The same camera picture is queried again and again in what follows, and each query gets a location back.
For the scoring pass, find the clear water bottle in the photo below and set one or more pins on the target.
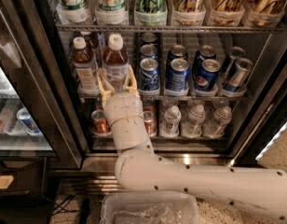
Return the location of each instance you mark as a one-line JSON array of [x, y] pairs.
[[169, 127], [215, 126], [191, 127]]

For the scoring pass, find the glass fridge door left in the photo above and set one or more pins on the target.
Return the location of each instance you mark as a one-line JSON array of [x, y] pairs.
[[34, 64]]

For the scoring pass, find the clear water bottle middle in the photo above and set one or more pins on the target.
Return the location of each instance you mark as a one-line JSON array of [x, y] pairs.
[[191, 127]]

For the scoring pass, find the wire shelf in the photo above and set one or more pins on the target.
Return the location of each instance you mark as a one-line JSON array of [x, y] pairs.
[[180, 98], [168, 29]]

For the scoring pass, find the orange soda can front right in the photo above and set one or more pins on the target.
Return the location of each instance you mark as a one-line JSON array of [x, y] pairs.
[[150, 123]]

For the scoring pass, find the upper wire shelf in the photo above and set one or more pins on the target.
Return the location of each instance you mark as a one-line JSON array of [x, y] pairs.
[[168, 29]]

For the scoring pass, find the clear water bottle left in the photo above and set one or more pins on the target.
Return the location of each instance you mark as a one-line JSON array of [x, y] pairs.
[[169, 127]]

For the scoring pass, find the brown tea bottle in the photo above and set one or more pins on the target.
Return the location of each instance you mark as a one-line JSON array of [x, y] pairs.
[[85, 64], [93, 42], [115, 61]]

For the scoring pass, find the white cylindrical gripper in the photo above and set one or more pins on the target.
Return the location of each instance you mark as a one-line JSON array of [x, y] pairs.
[[122, 105]]

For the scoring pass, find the middle wire shelf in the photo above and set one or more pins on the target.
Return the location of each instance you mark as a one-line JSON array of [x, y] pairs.
[[180, 98]]

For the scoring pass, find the open fridge door right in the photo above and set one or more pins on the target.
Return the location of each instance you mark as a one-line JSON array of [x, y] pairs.
[[269, 124]]

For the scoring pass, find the green tall can top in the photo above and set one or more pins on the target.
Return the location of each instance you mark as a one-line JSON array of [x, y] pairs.
[[151, 12]]

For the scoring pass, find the orange soda can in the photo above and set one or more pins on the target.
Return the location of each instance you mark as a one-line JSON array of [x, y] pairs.
[[149, 105], [98, 104], [99, 123], [150, 123]]

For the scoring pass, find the can behind left glass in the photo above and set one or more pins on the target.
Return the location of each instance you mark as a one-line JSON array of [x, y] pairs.
[[27, 120]]

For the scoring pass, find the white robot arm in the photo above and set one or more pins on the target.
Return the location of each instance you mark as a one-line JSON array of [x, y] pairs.
[[262, 192]]

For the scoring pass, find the white tall can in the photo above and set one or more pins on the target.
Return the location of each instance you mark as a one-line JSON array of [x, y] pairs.
[[75, 11], [112, 11]]

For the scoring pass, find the orange soda can back right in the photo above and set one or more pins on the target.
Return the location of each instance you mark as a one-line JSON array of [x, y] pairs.
[[149, 105]]

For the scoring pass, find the clear plastic bin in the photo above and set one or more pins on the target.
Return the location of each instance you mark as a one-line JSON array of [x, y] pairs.
[[164, 207]]

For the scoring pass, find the orange soda can back left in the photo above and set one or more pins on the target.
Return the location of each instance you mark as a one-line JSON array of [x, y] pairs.
[[98, 104]]

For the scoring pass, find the orange soda can front left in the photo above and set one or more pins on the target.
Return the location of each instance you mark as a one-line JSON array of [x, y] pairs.
[[99, 123]]

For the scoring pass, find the clear water bottle right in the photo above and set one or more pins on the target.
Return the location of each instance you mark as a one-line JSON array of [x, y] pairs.
[[215, 126]]

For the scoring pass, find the gold tall can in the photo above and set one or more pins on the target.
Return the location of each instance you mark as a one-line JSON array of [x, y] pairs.
[[225, 12], [187, 7], [263, 13]]

